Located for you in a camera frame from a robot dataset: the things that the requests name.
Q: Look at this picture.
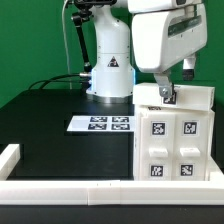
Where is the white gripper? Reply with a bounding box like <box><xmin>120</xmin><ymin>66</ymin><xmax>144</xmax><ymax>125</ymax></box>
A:
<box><xmin>132</xmin><ymin>4</ymin><xmax>207</xmax><ymax>98</ymax></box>

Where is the white cabinet body box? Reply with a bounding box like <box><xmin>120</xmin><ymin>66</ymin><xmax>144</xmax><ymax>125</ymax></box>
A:
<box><xmin>133</xmin><ymin>106</ymin><xmax>215</xmax><ymax>181</ymax></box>

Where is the white cabinet top block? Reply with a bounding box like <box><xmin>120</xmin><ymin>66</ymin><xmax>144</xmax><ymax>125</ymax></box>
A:
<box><xmin>133</xmin><ymin>83</ymin><xmax>215</xmax><ymax>111</ymax></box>

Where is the white cabinet door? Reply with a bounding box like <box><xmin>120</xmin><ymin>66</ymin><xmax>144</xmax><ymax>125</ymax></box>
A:
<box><xmin>139</xmin><ymin>114</ymin><xmax>175</xmax><ymax>181</ymax></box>
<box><xmin>174</xmin><ymin>113</ymin><xmax>208</xmax><ymax>181</ymax></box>

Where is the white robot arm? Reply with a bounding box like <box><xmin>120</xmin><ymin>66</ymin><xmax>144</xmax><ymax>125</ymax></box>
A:
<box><xmin>72</xmin><ymin>0</ymin><xmax>207</xmax><ymax>103</ymax></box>

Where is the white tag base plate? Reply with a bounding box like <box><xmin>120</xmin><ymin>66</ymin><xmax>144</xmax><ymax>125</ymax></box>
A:
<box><xmin>67</xmin><ymin>116</ymin><xmax>135</xmax><ymax>132</ymax></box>

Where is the white right fence rail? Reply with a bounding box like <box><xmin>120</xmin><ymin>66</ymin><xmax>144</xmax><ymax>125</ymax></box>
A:
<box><xmin>208</xmin><ymin>160</ymin><xmax>224</xmax><ymax>182</ymax></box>

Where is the white fence rail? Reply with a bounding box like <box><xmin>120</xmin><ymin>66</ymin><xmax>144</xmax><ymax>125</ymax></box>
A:
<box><xmin>0</xmin><ymin>181</ymin><xmax>224</xmax><ymax>205</ymax></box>
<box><xmin>208</xmin><ymin>160</ymin><xmax>224</xmax><ymax>182</ymax></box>
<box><xmin>0</xmin><ymin>144</ymin><xmax>20</xmax><ymax>181</ymax></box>

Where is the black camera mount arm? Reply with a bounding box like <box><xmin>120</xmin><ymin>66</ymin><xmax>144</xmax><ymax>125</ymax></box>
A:
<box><xmin>71</xmin><ymin>0</ymin><xmax>117</xmax><ymax>72</ymax></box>

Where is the black cable bundle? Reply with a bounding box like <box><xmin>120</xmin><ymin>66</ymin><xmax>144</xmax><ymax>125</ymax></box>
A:
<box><xmin>28</xmin><ymin>73</ymin><xmax>93</xmax><ymax>91</ymax></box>

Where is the white front fence rail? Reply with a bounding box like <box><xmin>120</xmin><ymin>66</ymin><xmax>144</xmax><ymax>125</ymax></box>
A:
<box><xmin>0</xmin><ymin>181</ymin><xmax>224</xmax><ymax>205</ymax></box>

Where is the white left fence rail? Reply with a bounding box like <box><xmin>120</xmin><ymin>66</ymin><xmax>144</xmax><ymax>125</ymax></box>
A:
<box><xmin>0</xmin><ymin>144</ymin><xmax>20</xmax><ymax>181</ymax></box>

